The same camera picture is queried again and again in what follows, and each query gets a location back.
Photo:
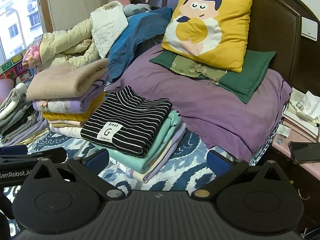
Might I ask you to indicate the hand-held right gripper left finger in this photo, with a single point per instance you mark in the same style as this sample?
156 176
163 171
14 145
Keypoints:
96 161

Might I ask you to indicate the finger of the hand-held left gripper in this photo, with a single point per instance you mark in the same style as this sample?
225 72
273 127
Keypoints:
30 158
12 150

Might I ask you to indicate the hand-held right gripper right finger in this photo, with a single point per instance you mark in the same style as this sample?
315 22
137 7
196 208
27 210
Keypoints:
218 162

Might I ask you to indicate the black white striped shirt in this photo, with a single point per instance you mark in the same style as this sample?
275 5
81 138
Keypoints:
130 120

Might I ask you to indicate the stack of grey folded clothes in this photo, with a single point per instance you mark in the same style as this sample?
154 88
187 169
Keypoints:
17 120

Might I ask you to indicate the blue white patterned bedsheet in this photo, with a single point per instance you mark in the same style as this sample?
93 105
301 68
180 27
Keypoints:
185 160

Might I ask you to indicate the white lilac folded garment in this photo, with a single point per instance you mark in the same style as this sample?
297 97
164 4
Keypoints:
67 131

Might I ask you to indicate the cream folded garment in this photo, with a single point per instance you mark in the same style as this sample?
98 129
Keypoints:
138 176

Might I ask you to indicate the purple duvet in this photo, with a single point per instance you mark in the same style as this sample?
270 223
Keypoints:
212 115

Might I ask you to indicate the pale pink folded garment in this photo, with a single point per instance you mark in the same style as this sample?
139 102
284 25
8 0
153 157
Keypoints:
65 124

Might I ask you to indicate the mint green folded garment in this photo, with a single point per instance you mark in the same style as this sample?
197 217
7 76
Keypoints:
150 155

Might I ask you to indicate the mustard yellow folded garment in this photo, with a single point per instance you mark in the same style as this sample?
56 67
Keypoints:
65 116

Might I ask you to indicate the lilac floral folded garment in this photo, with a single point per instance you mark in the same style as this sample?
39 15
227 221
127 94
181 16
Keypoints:
82 102

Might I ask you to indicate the pink nightstand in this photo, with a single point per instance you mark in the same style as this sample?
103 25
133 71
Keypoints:
282 145

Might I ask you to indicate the white paper packet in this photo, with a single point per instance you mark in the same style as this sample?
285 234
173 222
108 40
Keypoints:
283 131

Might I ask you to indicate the colourful alphabet foam mat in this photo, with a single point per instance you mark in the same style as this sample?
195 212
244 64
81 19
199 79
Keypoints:
15 68

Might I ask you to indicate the beige folded sweater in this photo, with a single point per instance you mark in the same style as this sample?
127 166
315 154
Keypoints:
65 82

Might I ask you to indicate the black phone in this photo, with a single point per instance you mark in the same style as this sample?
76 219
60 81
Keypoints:
305 152

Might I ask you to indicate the stack of books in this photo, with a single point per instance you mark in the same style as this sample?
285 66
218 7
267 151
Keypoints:
297 125

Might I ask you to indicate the green pillow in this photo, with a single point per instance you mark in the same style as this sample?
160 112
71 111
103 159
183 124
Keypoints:
245 77

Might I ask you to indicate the pink floral cloth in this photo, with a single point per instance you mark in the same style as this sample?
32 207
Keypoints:
31 55

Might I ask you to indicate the white crumpled tissue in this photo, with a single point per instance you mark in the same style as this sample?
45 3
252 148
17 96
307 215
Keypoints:
308 105

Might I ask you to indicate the cream quilted jacket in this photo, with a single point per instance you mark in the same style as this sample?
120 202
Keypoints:
75 37

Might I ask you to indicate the blue jacket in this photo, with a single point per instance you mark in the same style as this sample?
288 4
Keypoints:
135 37

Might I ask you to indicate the yellow cartoon pillow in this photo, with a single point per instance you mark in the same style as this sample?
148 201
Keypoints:
225 12

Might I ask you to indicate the dark wooden headboard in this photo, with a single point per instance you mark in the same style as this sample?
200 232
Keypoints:
272 17

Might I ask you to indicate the grey blue plush toy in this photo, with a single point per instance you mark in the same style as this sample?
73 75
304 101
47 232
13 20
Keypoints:
136 9

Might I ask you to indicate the window with wooden frame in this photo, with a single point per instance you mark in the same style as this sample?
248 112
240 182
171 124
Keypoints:
17 17

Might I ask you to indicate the white wall switch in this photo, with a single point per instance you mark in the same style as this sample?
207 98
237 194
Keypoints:
310 28

